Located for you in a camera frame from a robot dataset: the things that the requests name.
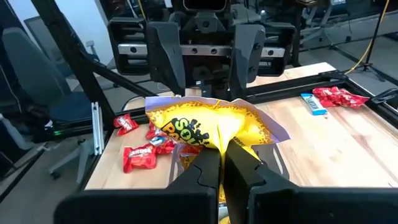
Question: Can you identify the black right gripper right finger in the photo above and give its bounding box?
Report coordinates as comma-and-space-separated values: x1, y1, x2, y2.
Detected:
223, 139, 398, 224

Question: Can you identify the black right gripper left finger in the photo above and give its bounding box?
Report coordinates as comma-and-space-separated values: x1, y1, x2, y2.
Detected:
54, 148, 222, 224

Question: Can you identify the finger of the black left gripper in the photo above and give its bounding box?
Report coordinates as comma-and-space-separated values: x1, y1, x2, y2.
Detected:
145, 21, 187, 96
228, 24, 267, 100

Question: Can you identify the red Skittles candy pack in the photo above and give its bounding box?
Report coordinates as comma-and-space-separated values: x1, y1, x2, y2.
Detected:
123, 143, 159, 174
145, 120, 165, 140
155, 139, 178, 156
312, 86, 346, 108
335, 90, 371, 109
113, 113, 140, 137

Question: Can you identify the blue white candy bar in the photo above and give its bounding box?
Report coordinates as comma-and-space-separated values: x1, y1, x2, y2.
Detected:
300, 93, 328, 116
149, 135, 166, 147

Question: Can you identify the background office chair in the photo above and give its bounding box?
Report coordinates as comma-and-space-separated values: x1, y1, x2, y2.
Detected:
298, 6, 354, 46

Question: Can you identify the silver aluminium extrusion piece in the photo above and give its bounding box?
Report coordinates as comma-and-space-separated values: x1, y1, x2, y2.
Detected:
91, 101, 105, 156

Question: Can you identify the grey office chair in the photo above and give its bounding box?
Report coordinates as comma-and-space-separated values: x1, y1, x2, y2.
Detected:
0, 27, 94, 181

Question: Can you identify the black tripod stand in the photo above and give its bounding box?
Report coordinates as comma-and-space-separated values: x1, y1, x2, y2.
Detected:
329, 0, 388, 82

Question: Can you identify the black aluminium table frame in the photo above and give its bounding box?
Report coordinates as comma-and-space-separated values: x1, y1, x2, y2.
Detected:
30, 0, 398, 190

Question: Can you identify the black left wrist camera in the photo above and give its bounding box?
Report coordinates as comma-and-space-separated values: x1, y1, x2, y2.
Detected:
182, 0, 231, 12

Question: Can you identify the yellow power cable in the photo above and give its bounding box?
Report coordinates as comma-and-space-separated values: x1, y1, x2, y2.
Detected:
344, 0, 391, 75

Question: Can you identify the black frame clamp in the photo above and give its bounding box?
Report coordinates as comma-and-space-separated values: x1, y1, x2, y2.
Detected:
371, 88, 398, 105

